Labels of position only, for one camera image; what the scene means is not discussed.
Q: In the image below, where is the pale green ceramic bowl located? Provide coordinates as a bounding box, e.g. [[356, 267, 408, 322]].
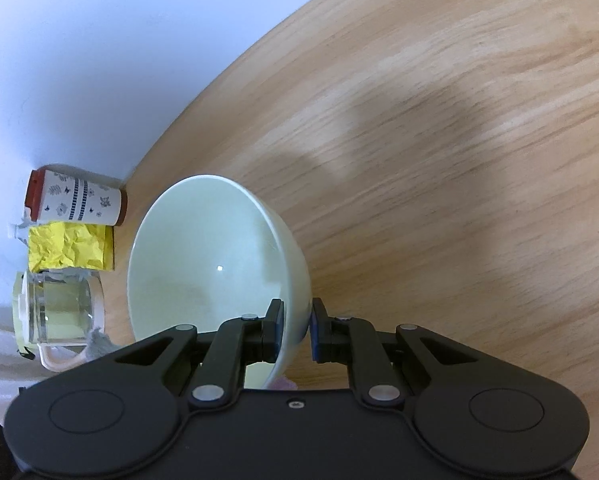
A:
[[127, 174, 313, 388]]

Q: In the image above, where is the pink and grey cloth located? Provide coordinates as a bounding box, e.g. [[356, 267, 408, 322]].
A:
[[82, 327, 120, 362]]

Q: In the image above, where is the crumpled yellow paper box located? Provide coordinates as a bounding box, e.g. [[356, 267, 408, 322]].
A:
[[27, 222, 114, 273]]

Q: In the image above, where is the clear glass mug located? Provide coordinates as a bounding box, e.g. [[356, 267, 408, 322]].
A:
[[12, 269, 105, 373]]

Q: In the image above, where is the white patterned cup red lid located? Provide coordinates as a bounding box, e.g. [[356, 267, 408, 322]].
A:
[[25, 168, 128, 226]]

